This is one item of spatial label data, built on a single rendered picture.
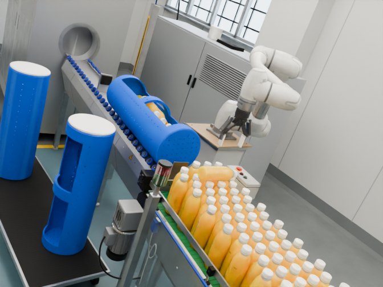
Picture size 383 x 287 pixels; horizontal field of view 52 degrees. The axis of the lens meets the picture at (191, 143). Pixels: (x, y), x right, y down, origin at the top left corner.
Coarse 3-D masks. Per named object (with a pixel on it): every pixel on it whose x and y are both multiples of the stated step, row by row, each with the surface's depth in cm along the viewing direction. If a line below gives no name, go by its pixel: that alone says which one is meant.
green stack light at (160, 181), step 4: (156, 176) 161; (160, 176) 161; (168, 176) 163; (152, 180) 164; (156, 180) 162; (160, 180) 161; (164, 180) 162; (156, 184) 162; (160, 184) 162; (164, 184) 163
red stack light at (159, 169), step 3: (159, 165) 160; (156, 168) 161; (159, 168) 160; (162, 168) 159; (165, 168) 159; (171, 168) 161; (156, 171) 161; (159, 171) 160; (162, 171) 160; (165, 171) 160; (168, 171) 160; (159, 174) 160; (162, 174) 160; (165, 174) 161; (168, 174) 162
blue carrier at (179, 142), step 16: (128, 80) 280; (112, 96) 267; (128, 96) 252; (128, 112) 245; (144, 112) 233; (144, 128) 226; (160, 128) 217; (176, 128) 213; (144, 144) 227; (160, 144) 211; (176, 144) 216; (192, 144) 222; (176, 160) 222; (192, 160) 228
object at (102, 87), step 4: (100, 76) 313; (104, 76) 313; (108, 76) 315; (112, 76) 318; (100, 80) 315; (104, 80) 315; (108, 80) 316; (100, 84) 316; (104, 84) 316; (108, 84) 318; (100, 88) 318; (104, 88) 320; (104, 92) 321
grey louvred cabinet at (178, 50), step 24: (168, 24) 485; (168, 48) 485; (192, 48) 451; (216, 48) 422; (144, 72) 524; (168, 72) 485; (192, 72) 452; (216, 72) 421; (240, 72) 396; (168, 96) 486; (192, 96) 452; (216, 96) 422; (192, 120) 452; (288, 120) 414; (264, 144) 409; (264, 168) 432
